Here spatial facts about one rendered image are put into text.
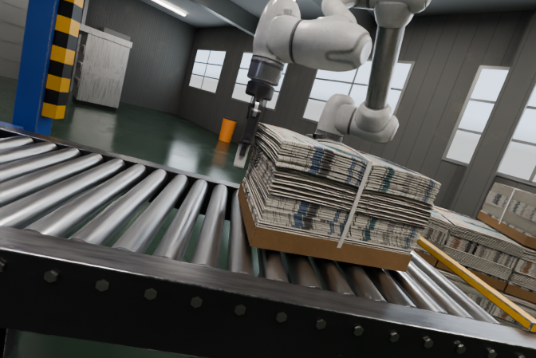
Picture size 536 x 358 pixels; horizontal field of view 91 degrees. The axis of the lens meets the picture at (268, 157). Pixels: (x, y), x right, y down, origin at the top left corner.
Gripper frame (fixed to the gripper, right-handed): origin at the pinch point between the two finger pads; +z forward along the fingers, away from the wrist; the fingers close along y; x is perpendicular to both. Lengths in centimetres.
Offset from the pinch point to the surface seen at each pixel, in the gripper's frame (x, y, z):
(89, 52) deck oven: 358, 595, -28
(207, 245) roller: 3.0, -27.5, 13.1
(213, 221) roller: 3.0, -17.2, 13.1
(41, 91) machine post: 71, 28, 2
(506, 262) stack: -127, 22, 19
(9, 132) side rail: 66, 11, 14
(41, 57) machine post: 72, 28, -9
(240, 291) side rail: -3.3, -38.3, 13.1
